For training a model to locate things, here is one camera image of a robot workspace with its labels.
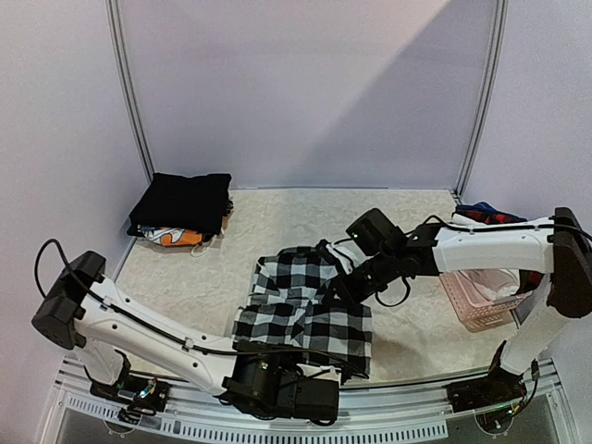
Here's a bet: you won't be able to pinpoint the colourful patterned folded shorts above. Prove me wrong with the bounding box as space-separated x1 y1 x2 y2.
138 225 205 247

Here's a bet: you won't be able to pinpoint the black t-shirt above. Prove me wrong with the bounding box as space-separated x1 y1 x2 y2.
128 173 231 236

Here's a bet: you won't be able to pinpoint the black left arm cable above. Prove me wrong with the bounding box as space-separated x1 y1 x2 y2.
34 238 371 380

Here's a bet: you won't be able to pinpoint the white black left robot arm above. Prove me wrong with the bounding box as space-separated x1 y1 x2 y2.
31 251 341 426

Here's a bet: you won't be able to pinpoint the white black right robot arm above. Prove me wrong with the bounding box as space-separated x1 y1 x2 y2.
325 207 591 403

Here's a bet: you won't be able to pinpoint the aluminium frame post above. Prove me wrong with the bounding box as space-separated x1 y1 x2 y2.
105 0 154 182
450 0 509 203

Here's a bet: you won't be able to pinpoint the front aluminium rail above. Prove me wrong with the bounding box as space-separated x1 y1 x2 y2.
39 358 579 443

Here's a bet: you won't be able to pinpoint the pink plastic laundry basket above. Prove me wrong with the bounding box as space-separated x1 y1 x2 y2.
439 273 532 333

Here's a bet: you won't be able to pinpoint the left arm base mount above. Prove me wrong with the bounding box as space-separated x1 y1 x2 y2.
85 351 172 416

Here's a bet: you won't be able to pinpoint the blue plaid garment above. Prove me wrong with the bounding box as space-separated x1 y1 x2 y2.
455 202 499 213

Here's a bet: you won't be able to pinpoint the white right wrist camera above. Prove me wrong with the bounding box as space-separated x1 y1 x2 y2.
326 242 361 275

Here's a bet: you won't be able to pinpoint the black white checked shirt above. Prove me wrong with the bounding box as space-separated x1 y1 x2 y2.
231 240 373 379

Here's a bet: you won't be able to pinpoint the red black plaid shirt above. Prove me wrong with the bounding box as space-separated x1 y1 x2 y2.
452 210 543 294

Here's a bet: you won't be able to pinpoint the left aluminium frame post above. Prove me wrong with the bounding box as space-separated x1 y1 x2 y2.
105 0 154 182

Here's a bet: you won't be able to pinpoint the right aluminium frame post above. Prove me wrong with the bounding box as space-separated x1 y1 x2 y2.
450 0 509 203

